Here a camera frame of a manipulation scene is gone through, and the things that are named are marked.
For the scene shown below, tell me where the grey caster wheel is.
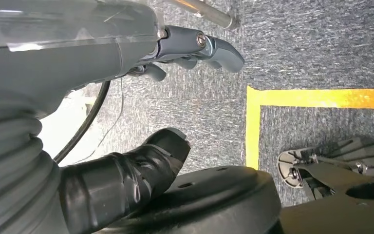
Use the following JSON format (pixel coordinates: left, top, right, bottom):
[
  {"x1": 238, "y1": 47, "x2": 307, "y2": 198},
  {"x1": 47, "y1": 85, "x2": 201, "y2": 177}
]
[{"x1": 277, "y1": 150, "x2": 304, "y2": 189}]

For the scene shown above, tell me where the yellow floor tape square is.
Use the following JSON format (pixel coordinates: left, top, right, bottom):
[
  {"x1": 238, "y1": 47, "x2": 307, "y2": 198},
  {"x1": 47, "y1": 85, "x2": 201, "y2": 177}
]
[{"x1": 245, "y1": 85, "x2": 374, "y2": 171}]

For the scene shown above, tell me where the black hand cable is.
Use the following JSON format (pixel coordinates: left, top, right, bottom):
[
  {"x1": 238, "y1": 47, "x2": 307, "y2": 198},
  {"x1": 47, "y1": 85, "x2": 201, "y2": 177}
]
[{"x1": 53, "y1": 80, "x2": 112, "y2": 164}]

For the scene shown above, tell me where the metal tube leg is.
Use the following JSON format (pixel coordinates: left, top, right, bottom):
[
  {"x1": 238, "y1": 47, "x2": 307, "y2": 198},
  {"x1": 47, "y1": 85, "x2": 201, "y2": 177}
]
[{"x1": 170, "y1": 0, "x2": 241, "y2": 30}]

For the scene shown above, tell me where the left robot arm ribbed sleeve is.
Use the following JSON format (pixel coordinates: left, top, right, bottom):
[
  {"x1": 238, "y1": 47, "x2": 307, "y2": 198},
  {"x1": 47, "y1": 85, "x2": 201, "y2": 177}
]
[{"x1": 0, "y1": 94, "x2": 69, "y2": 234}]

